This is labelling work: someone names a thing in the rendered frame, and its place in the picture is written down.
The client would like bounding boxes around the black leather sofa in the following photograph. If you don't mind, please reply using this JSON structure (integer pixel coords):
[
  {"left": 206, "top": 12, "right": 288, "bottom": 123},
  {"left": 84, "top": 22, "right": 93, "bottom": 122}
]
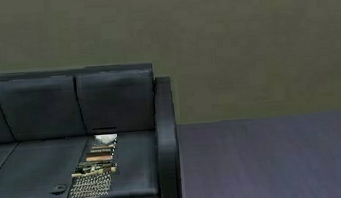
[{"left": 0, "top": 60, "right": 183, "bottom": 198}]

